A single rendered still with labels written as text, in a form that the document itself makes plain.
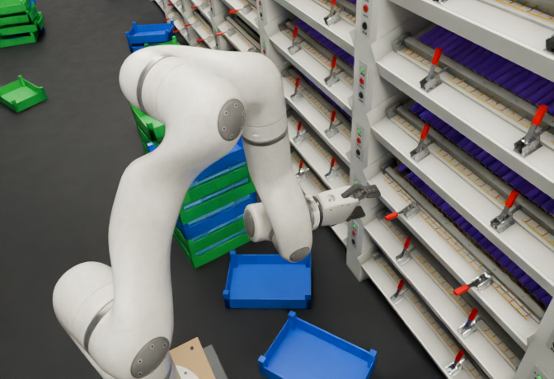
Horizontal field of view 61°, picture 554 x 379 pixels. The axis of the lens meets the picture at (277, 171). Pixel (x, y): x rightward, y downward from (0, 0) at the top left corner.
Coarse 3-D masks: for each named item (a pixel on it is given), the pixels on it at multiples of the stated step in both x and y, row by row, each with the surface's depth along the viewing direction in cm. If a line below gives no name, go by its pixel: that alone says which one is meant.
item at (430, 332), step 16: (368, 256) 164; (384, 256) 161; (368, 272) 162; (384, 272) 160; (384, 288) 156; (400, 288) 148; (400, 304) 151; (416, 304) 149; (416, 320) 146; (432, 320) 144; (416, 336) 143; (432, 336) 141; (448, 336) 139; (432, 352) 138; (448, 352) 136; (464, 352) 133; (448, 368) 133; (464, 368) 132; (480, 368) 128
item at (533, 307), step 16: (400, 176) 134; (416, 192) 129; (432, 208) 124; (448, 224) 119; (464, 240) 115; (480, 256) 111; (496, 272) 107; (496, 288) 106; (512, 288) 103; (512, 304) 103; (528, 304) 100
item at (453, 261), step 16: (384, 160) 139; (368, 176) 140; (384, 176) 139; (384, 192) 136; (400, 192) 134; (400, 208) 130; (416, 224) 125; (432, 224) 123; (432, 240) 121; (448, 240) 119; (448, 256) 116; (464, 256) 115; (464, 272) 112; (480, 272) 111; (480, 304) 110; (496, 304) 105; (496, 320) 106; (512, 320) 102; (528, 320) 100; (512, 336) 103; (528, 336) 94
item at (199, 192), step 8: (240, 168) 167; (224, 176) 165; (232, 176) 167; (240, 176) 169; (248, 176) 172; (208, 184) 163; (216, 184) 165; (224, 184) 167; (192, 192) 161; (200, 192) 163; (208, 192) 165; (184, 200) 161; (192, 200) 163
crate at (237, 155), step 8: (152, 144) 164; (240, 144) 171; (232, 152) 161; (240, 152) 163; (224, 160) 161; (232, 160) 163; (240, 160) 165; (208, 168) 159; (216, 168) 161; (224, 168) 163; (200, 176) 159
